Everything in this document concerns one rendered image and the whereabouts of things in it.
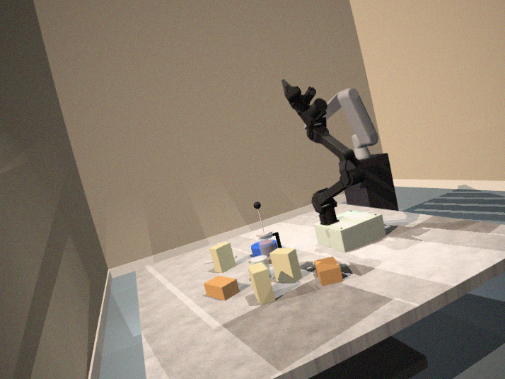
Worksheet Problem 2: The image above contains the blue round disc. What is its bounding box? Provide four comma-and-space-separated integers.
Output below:
251, 240, 278, 257

